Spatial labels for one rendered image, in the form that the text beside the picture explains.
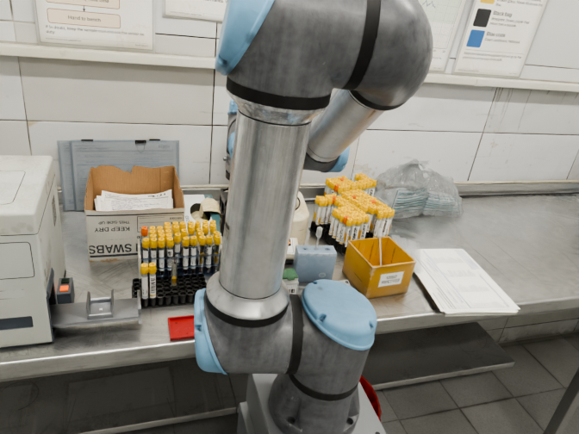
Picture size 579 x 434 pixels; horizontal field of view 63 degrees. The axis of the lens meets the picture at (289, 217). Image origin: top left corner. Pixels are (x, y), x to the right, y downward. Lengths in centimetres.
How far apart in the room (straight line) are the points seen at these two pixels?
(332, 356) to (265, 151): 32
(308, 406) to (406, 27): 54
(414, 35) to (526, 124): 163
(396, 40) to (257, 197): 22
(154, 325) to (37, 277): 27
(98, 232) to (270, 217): 78
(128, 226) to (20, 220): 39
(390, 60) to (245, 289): 32
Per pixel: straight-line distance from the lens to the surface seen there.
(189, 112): 153
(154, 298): 114
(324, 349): 69
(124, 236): 128
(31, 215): 94
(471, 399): 242
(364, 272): 123
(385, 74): 52
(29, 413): 181
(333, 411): 78
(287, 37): 48
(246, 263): 59
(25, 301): 103
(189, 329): 109
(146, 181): 152
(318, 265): 122
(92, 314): 107
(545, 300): 151
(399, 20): 51
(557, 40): 209
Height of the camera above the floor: 159
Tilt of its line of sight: 27 degrees down
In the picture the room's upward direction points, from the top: 8 degrees clockwise
